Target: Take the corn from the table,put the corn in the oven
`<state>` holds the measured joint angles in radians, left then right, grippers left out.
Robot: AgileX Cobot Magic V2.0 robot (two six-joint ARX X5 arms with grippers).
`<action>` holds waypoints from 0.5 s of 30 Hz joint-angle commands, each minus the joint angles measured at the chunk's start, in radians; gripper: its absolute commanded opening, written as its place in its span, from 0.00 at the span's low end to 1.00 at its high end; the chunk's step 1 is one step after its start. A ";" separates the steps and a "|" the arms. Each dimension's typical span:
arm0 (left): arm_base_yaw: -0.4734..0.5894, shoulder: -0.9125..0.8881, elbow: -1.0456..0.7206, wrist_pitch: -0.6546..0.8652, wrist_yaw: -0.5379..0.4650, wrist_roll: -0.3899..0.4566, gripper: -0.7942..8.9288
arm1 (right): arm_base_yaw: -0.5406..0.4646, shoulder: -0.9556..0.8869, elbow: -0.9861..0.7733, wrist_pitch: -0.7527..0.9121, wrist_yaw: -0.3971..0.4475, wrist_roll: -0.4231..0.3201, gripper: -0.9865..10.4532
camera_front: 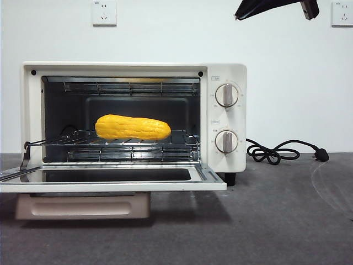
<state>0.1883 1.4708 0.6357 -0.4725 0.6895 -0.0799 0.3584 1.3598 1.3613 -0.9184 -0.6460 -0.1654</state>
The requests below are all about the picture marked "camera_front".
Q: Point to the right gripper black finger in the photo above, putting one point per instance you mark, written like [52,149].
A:
[264,7]

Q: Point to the yellow corn cob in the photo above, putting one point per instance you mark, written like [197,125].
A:
[132,127]

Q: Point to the white Toshiba toaster oven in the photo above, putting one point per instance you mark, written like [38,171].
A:
[226,69]

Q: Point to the white oven temperature knob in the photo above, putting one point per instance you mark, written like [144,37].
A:
[227,95]

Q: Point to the white oven timer knob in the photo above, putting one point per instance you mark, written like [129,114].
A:
[226,141]

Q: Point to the white wall socket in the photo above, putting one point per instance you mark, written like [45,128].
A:
[104,13]
[342,13]

